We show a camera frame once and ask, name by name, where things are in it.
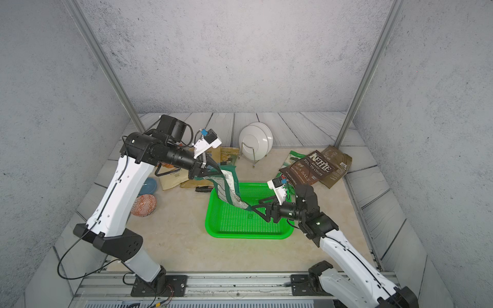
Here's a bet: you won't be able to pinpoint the right aluminium frame post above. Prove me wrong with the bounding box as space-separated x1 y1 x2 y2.
334 0 404 148

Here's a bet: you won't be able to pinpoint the left aluminium frame post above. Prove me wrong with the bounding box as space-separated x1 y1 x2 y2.
63 0 146 132

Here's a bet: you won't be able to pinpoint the white plate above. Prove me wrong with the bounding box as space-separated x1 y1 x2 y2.
238 122 273 155

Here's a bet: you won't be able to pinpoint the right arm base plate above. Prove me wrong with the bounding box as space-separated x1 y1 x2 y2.
286 274 332 296

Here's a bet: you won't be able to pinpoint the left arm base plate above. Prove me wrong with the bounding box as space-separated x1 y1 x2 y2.
130 275 188 297

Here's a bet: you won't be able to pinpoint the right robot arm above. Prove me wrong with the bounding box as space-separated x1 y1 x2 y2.
252 178 419 307

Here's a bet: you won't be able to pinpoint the wire plate rack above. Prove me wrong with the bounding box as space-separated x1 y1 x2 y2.
240 141 268 167

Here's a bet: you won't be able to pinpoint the aluminium front rail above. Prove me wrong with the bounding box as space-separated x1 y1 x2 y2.
70 272 344 307

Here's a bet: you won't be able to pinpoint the red beige chips bag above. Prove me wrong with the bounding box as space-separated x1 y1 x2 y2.
158 164 189 191

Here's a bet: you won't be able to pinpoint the aluminium frame post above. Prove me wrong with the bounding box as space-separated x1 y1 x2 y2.
334 0 404 148
63 0 146 132

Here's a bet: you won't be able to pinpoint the brown Kettle chips bag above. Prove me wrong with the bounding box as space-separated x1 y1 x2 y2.
279 150 336 188

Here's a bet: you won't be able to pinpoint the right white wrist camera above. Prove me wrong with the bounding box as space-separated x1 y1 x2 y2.
267 177 287 205

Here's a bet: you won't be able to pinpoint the green Chulo cassava chips bag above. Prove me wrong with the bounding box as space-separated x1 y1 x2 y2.
281 151 306 193

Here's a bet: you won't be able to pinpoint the blue bowl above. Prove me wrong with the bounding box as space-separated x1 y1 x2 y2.
138 177 157 196

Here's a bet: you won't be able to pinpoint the tan green chips bag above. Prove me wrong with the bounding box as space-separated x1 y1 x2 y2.
220 147 240 166

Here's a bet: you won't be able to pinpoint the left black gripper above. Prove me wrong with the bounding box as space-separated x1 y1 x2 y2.
166 145 225 180

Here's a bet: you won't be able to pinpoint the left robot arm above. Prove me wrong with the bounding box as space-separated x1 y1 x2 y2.
73 115 222 284

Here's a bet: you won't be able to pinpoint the green plastic basket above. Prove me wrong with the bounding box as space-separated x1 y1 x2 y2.
205 189 294 240

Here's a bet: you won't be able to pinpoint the dark green chips bag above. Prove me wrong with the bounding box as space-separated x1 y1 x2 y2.
207 165 252 212

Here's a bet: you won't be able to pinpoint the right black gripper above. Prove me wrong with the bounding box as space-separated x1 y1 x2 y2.
253 196 308 225

